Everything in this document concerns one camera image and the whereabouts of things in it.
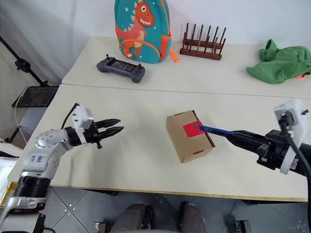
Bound dark rounded shape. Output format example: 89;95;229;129
179;201;207;233
110;202;156;233

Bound black flat tray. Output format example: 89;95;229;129
12;86;59;108

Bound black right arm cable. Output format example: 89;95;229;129
278;113;311;196

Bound grey handheld game controller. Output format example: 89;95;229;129
96;53;147;84

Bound teal dinosaur backpack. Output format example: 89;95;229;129
114;0;182;65

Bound white thin cable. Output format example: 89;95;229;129
14;86;28;149

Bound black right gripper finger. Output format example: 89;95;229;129
227;130;268;144
229;135;266;153

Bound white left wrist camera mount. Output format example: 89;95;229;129
71;103;95;146

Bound brown cardboard box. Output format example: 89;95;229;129
166;109;216;164

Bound dark wooden peg rack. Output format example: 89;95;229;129
179;23;228;61

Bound blue cutter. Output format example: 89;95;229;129
193;122;241;135

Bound dark metal foot block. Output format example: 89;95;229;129
234;219;252;233
93;220;108;233

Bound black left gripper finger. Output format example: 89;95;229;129
97;126;125;141
93;118;121;129

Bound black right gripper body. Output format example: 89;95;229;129
257;130;292;170

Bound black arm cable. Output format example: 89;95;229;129
61;103;80;130
278;113;311;196

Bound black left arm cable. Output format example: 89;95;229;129
61;103;80;130

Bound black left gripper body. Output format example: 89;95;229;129
84;123;105;149

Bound white flat box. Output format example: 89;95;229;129
0;157;19;202

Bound red tape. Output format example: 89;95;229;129
182;120;204;138

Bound green crumpled cloth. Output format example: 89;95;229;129
246;39;311;85

